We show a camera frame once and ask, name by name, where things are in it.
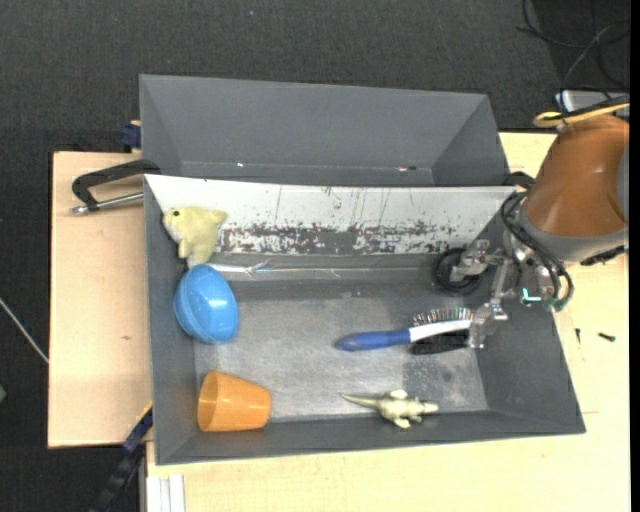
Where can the orange plastic cup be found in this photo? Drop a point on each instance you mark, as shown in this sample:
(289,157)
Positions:
(235,402)

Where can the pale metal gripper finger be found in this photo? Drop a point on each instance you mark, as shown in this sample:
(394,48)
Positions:
(482,325)
(470,262)

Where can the pale wood board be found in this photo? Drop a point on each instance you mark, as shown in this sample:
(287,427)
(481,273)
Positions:
(95,310)

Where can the grey metal bin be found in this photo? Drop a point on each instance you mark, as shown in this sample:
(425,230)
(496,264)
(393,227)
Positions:
(310,330)

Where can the pale toy crocodile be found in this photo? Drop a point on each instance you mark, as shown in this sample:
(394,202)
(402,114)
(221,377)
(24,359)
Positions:
(400,407)

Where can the blue plastic egg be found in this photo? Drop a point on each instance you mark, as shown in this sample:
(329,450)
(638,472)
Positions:
(206,305)

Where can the blue and white brush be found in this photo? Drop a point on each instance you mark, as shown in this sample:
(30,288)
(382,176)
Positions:
(380,339)

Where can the yellow plush toy animal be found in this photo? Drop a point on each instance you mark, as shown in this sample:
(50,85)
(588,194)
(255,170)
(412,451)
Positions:
(196,232)

